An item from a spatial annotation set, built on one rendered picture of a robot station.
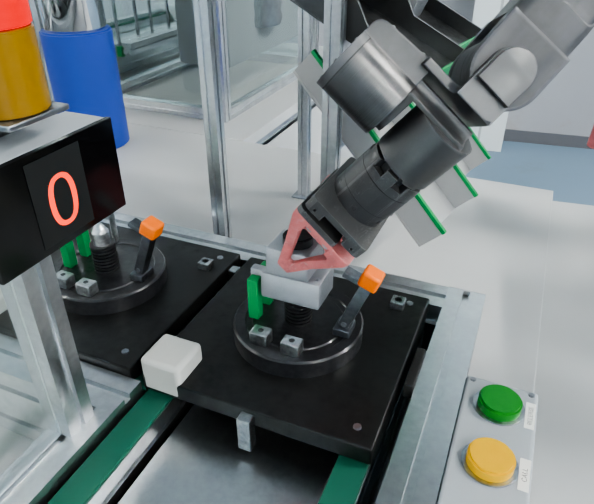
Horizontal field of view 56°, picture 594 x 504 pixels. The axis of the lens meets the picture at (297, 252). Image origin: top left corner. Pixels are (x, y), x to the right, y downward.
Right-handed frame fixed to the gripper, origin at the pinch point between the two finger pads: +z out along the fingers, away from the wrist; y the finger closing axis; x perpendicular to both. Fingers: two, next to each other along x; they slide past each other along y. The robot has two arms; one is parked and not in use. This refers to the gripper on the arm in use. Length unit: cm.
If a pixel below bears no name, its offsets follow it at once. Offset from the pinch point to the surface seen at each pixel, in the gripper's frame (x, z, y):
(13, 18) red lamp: -22.5, -11.9, 19.7
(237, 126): -27, 50, -85
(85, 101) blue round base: -52, 55, -54
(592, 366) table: 38.5, -5.6, -21.5
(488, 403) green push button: 22.3, -5.8, 2.3
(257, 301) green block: 1.1, 6.9, 1.8
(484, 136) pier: 54, 73, -324
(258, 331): 3.1, 6.6, 5.0
